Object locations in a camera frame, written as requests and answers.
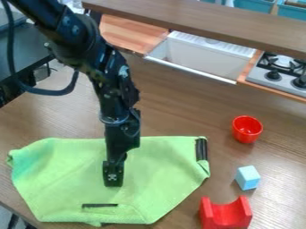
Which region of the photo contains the green cloth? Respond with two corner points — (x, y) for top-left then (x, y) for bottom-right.
(5, 135), (212, 227)

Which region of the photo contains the toy stove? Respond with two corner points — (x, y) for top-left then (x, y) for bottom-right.
(244, 51), (306, 98)

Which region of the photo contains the toy sink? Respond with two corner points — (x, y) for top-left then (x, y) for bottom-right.
(143, 30), (259, 85)

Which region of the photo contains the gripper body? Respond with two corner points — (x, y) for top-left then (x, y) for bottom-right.
(98, 107), (142, 164)

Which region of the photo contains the red arch block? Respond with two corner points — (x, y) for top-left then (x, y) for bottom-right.
(198, 195), (255, 229)

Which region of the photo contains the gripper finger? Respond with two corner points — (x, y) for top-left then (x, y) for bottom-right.
(101, 160), (124, 188)

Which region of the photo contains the light blue block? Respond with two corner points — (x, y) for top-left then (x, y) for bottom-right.
(234, 165), (262, 191)

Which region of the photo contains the red cup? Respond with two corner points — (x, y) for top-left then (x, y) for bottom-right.
(230, 114), (265, 145)

